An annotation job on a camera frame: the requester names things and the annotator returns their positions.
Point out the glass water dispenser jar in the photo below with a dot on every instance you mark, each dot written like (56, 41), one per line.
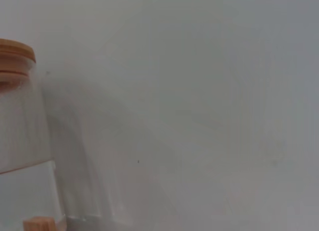
(25, 131)

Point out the wooden jar lid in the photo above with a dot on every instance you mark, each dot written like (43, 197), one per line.
(15, 50)

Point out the wooden dispenser stand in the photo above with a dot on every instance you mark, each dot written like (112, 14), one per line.
(40, 224)

